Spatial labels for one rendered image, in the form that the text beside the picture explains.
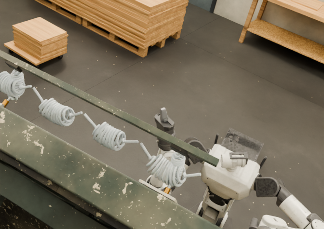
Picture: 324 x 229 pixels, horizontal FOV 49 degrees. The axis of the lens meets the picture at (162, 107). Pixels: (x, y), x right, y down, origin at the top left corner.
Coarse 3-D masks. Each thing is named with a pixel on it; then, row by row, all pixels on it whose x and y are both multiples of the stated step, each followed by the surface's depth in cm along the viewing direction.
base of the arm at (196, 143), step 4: (192, 140) 184; (196, 140) 184; (192, 144) 184; (196, 144) 184; (200, 144) 184; (200, 148) 184; (204, 148) 184; (192, 156) 184; (192, 160) 184; (196, 160) 184; (200, 160) 185
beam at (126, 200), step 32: (0, 128) 94; (32, 128) 93; (32, 160) 90; (64, 160) 89; (96, 160) 88; (96, 192) 85; (128, 192) 84; (128, 224) 81; (160, 224) 80; (192, 224) 80
